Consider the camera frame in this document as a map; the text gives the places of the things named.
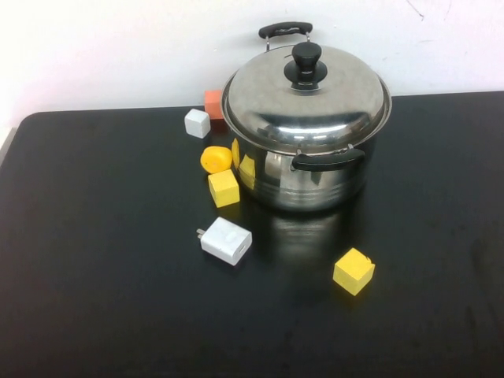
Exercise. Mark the steel lid with black knob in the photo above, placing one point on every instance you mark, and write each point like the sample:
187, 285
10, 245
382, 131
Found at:
307, 114

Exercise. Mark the yellow foam cube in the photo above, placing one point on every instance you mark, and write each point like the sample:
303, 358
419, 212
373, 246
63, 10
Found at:
224, 189
353, 271

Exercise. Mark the round yellow-orange toy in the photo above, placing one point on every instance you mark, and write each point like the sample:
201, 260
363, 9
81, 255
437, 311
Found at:
216, 159

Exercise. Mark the white foam cube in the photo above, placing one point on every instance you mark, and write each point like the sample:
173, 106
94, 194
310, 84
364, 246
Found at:
197, 123

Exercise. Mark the orange foam cube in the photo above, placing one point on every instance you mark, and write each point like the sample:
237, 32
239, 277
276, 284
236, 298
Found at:
213, 103

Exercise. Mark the white usb wall charger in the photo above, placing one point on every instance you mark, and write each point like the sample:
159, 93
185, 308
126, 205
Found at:
227, 240

